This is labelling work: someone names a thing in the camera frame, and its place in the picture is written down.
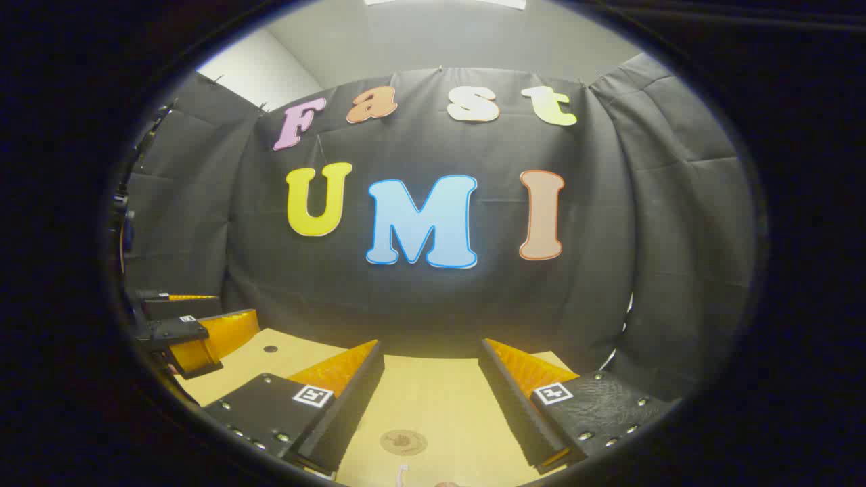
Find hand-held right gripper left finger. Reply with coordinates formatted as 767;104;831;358
202;338;386;476

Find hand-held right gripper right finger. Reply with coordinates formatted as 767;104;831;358
478;337;679;476

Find round cork coaster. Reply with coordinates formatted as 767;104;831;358
380;429;428;457

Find light wooden desktop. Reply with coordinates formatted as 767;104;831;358
175;328;583;487

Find black backdrop cloth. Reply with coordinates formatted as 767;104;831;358
122;53;757;407

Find white ceiling light panel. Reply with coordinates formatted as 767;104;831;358
364;0;526;10

